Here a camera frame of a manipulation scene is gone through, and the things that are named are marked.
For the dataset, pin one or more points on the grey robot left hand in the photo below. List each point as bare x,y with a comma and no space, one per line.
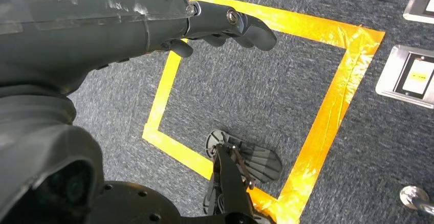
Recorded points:
84,29

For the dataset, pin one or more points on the black robot hip plate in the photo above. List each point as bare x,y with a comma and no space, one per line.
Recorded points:
135,205

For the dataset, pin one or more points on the black robot foot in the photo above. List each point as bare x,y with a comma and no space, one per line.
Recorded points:
261,161

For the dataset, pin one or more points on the yellow floor tape square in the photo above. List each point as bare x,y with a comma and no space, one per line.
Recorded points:
332,114

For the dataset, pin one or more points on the steel floor plate yellow label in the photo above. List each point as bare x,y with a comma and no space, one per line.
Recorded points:
407,76

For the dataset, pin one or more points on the steel floor plate white label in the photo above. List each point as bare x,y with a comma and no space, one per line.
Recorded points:
420,2

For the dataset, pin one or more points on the chrome chair base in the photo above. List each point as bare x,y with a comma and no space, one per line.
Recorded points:
412,197

